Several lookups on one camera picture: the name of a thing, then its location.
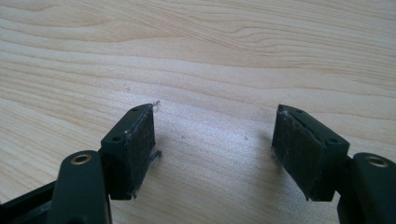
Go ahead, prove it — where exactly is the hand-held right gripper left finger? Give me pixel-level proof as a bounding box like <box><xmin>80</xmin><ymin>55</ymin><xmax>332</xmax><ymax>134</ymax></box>
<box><xmin>100</xmin><ymin>100</ymin><xmax>163</xmax><ymax>201</ymax></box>

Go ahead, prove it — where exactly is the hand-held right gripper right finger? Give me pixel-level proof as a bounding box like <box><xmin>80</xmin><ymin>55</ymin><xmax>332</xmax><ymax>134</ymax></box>
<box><xmin>271</xmin><ymin>104</ymin><xmax>351</xmax><ymax>203</ymax></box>

